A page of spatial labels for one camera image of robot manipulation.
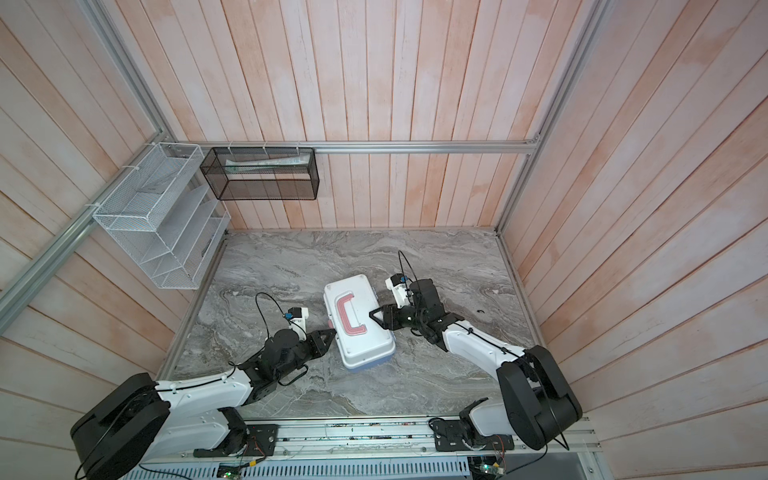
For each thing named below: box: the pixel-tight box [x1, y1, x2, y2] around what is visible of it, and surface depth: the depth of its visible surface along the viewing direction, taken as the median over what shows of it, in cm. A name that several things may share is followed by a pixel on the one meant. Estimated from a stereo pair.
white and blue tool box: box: [323, 274, 396, 373], surface depth 83 cm
